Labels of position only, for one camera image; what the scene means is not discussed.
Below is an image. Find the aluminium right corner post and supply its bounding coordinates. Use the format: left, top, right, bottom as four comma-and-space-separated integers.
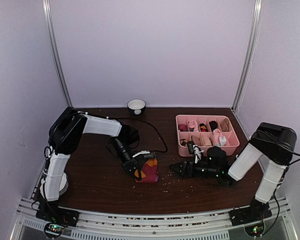
232, 0, 263, 113

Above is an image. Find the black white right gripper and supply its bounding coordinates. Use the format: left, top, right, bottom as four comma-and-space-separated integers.
169, 158, 220, 179

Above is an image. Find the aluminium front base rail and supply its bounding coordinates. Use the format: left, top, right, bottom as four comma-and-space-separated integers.
7, 197, 300, 240

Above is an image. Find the aluminium right side rail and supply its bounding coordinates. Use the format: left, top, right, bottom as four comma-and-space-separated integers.
230, 108, 250, 140

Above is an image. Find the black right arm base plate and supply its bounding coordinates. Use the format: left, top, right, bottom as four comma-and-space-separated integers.
229, 207, 273, 226

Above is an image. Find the circuit board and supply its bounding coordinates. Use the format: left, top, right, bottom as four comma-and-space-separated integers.
244, 223, 265, 238
43, 222, 65, 239

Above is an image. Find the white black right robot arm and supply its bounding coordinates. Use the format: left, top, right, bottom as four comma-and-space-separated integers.
169, 122, 297, 221

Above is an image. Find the light pink rolled sock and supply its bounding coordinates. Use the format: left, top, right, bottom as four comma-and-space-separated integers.
187, 120, 199, 132

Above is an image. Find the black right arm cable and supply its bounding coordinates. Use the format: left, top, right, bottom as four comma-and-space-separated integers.
277, 147, 300, 167

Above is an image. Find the dark brown rolled sock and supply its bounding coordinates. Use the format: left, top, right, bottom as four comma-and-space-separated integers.
209, 120, 218, 132

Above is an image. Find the right circuit board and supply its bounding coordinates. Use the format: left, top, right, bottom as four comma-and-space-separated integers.
244, 223, 265, 238

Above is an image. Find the left circuit board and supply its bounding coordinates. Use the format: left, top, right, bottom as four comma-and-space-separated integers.
43, 222, 65, 239

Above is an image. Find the beige rolled sock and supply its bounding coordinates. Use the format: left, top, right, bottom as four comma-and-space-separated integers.
202, 136, 213, 147

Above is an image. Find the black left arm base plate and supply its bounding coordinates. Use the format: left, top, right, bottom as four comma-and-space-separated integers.
35, 208, 80, 227

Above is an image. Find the black argyle rolled sock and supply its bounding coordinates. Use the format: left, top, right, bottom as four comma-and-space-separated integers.
179, 138, 188, 147

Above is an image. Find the tan rolled sock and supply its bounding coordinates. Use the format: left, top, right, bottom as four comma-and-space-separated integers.
191, 135, 202, 146

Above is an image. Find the purple orange striped sock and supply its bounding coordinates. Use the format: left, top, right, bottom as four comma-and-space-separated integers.
134, 158, 159, 183

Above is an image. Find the aluminium corner post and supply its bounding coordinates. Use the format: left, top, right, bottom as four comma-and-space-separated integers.
232, 0, 263, 113
42, 0, 73, 107

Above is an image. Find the black red rolled sock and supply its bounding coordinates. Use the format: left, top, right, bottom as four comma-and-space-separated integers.
199, 123, 209, 132

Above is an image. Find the aluminium left corner post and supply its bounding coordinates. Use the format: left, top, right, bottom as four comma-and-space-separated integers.
42, 0, 73, 107

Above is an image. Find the white scalloped bowl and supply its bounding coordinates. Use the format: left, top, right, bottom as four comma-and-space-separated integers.
59, 172, 69, 196

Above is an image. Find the black white small bowl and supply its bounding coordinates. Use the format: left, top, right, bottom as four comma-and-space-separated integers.
127, 99, 146, 116

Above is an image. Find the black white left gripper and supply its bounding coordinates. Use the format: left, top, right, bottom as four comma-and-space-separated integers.
111, 137, 141, 182

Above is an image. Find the pink divided organizer box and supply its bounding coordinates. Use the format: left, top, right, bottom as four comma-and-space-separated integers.
175, 114, 241, 158

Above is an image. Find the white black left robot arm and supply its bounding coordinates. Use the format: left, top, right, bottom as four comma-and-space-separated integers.
40, 107, 155, 202

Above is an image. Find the tan ribbed sock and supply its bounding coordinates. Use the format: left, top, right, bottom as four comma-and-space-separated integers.
220, 118, 231, 132

